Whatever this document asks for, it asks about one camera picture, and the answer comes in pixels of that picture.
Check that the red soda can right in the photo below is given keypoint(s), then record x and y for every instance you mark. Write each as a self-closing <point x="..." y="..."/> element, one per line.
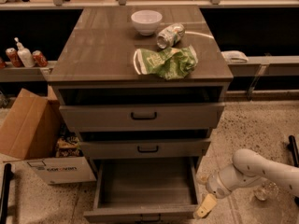
<point x="40" y="58"/>

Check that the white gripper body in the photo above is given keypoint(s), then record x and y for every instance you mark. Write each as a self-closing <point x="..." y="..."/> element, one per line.
<point x="216" y="186"/>

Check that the grey top drawer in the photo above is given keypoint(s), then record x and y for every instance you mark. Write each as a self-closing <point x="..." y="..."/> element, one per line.
<point x="121" y="118"/>

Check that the white folded cloth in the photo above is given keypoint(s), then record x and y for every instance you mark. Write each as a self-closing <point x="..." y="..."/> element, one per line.
<point x="234" y="56"/>

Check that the brown cardboard box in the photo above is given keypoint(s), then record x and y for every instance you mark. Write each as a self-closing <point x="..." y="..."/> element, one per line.
<point x="30" y="133"/>

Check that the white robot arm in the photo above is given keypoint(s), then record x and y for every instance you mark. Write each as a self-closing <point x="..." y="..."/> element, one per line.
<point x="248" y="169"/>

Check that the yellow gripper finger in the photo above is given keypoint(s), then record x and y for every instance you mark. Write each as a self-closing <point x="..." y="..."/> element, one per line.
<point x="206" y="206"/>

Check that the black bar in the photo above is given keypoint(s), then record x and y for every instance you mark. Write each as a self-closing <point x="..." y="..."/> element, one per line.
<point x="7" y="176"/>
<point x="292" y="147"/>

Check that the black bar right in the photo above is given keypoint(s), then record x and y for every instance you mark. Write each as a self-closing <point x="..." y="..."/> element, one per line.
<point x="292" y="147"/>

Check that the white soap dispenser bottle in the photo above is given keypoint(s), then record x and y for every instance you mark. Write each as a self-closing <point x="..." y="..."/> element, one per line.
<point x="24" y="54"/>

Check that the grey drawer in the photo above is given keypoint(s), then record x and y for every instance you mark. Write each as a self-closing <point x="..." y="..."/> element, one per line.
<point x="140" y="149"/>
<point x="144" y="191"/>
<point x="121" y="118"/>

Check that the black bar left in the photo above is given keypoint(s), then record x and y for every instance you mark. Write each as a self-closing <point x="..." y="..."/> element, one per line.
<point x="7" y="176"/>

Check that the green chip bag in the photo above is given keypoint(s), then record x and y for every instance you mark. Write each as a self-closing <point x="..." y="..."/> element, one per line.
<point x="170" y="63"/>

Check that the grey bottom drawer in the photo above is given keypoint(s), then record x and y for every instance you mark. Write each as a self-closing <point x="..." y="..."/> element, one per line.
<point x="144" y="191"/>

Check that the crushed green soda can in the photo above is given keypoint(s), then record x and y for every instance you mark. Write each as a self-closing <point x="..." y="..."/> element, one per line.
<point x="170" y="35"/>

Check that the red soda can left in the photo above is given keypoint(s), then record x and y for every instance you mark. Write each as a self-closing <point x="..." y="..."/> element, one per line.
<point x="13" y="56"/>

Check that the snack bags in box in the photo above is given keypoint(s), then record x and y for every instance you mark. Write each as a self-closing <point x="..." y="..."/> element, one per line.
<point x="67" y="147"/>

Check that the clear glass on floor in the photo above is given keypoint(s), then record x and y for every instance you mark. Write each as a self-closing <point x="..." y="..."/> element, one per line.
<point x="267" y="191"/>

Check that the grey drawer cabinet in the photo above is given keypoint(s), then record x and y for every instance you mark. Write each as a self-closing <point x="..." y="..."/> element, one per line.
<point x="96" y="68"/>

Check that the grey middle drawer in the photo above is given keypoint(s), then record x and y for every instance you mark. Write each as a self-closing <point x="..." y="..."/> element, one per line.
<point x="140" y="149"/>

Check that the red soda can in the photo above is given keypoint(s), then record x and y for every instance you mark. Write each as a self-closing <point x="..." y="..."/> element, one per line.
<point x="40" y="58"/>
<point x="13" y="56"/>

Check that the white bowl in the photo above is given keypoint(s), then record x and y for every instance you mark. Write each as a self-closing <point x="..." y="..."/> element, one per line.
<point x="146" y="22"/>

